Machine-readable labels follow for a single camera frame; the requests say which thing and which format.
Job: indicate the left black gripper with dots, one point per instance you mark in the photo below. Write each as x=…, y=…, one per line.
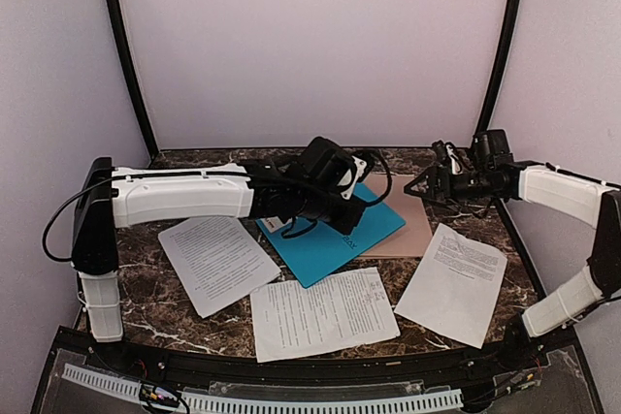
x=346, y=219

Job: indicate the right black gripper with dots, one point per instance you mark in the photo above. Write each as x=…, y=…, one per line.
x=441, y=181

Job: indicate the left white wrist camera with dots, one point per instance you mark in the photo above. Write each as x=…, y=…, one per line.
x=358, y=166

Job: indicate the tan brown folder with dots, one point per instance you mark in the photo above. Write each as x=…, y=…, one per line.
x=413, y=238

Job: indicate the black front rail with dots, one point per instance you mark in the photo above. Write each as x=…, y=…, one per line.
x=553, y=376

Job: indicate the right black frame post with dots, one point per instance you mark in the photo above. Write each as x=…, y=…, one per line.
x=499, y=66

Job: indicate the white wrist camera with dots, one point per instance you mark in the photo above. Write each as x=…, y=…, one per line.
x=448, y=157
x=358, y=166

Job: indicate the printed paper sheet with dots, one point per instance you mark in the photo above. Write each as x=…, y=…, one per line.
x=217, y=261
x=341, y=311
x=455, y=287

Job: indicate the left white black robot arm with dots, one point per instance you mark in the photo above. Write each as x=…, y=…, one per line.
x=317, y=185

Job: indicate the black frame post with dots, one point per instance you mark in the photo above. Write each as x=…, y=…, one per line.
x=130, y=77
x=499, y=66

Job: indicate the left black frame post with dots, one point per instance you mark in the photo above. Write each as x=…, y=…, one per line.
x=130, y=77

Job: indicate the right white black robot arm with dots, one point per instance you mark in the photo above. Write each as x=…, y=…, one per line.
x=589, y=236

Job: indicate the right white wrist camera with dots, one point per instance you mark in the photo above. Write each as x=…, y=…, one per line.
x=448, y=157

